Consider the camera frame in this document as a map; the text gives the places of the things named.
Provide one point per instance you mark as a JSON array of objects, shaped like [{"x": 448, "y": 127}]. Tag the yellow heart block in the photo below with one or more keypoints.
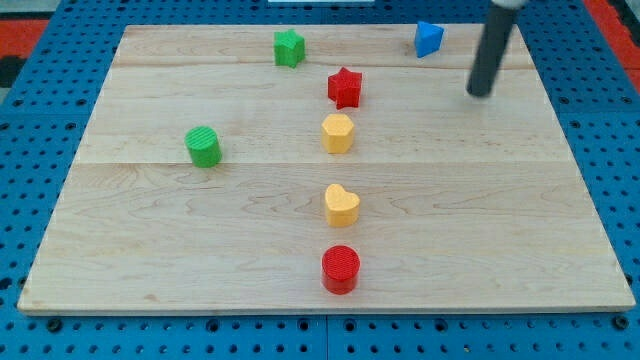
[{"x": 341, "y": 206}]

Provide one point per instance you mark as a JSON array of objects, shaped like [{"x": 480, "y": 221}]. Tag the yellow hexagon block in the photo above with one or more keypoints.
[{"x": 337, "y": 133}]

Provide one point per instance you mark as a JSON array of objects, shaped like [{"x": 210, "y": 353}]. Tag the red cylinder block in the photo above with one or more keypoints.
[{"x": 340, "y": 265}]

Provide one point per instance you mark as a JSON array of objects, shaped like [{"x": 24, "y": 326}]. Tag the light wooden board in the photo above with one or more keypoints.
[{"x": 466, "y": 205}]

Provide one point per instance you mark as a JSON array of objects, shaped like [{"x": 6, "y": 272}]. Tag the red star block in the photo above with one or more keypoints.
[{"x": 344, "y": 88}]

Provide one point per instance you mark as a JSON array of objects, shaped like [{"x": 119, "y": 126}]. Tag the green cylinder block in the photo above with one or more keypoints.
[{"x": 203, "y": 146}]

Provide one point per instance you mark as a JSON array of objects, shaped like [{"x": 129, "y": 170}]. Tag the green star block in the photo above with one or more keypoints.
[{"x": 289, "y": 48}]

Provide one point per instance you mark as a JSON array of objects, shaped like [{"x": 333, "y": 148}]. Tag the blue triangle block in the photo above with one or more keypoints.
[{"x": 428, "y": 38}]

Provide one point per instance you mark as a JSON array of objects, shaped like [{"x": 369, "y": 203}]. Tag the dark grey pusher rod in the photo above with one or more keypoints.
[{"x": 500, "y": 20}]

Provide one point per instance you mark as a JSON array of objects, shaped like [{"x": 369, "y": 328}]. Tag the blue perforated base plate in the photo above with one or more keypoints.
[{"x": 46, "y": 111}]

